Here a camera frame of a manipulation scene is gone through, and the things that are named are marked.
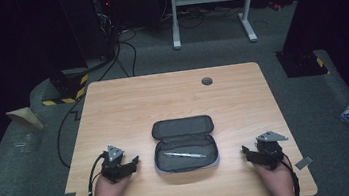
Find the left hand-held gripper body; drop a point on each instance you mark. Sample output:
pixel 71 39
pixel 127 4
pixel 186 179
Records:
pixel 114 162

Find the black yellow striped base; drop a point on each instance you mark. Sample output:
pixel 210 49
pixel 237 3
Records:
pixel 302 63
pixel 67 91

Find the dark grey zipper pencil case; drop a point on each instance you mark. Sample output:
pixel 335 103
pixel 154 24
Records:
pixel 183 127

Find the person's left hand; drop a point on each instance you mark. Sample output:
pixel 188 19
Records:
pixel 110 191

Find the grey round table grommet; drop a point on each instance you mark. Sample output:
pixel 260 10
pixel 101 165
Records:
pixel 207 81

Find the silver ballpoint pen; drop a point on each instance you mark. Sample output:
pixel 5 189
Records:
pixel 184 154

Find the person's right hand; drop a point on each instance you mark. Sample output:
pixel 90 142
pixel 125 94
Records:
pixel 275 179

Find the black equipment rack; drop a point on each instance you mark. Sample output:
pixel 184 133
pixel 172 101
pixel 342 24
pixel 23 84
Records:
pixel 105 19

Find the small red floor object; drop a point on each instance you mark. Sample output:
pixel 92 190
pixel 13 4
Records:
pixel 274 5

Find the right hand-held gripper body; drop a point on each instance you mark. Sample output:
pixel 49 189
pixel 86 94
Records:
pixel 271 148

